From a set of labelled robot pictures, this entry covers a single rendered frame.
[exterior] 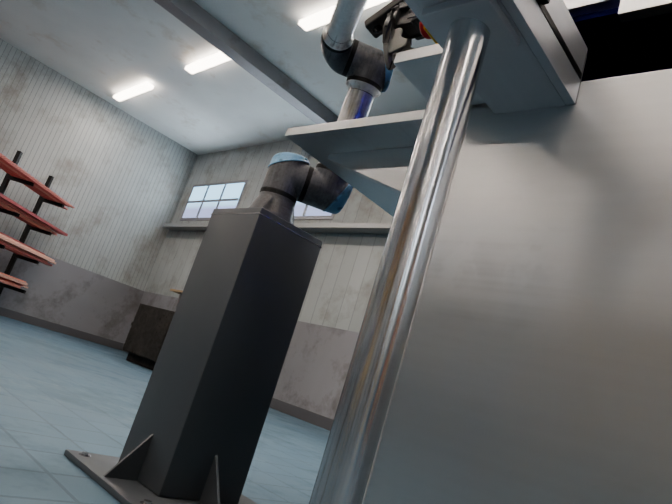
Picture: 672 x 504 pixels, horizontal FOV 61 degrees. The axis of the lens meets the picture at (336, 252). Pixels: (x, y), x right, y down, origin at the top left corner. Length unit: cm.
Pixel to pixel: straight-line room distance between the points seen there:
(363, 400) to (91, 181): 1002
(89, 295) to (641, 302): 1007
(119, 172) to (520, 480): 1021
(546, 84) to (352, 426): 52
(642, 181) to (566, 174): 10
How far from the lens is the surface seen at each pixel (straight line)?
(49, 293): 1030
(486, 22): 75
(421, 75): 92
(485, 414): 76
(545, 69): 82
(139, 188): 1082
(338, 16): 171
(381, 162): 116
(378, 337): 59
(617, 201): 79
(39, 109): 1039
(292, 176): 173
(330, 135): 119
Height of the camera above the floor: 37
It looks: 14 degrees up
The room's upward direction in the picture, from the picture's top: 18 degrees clockwise
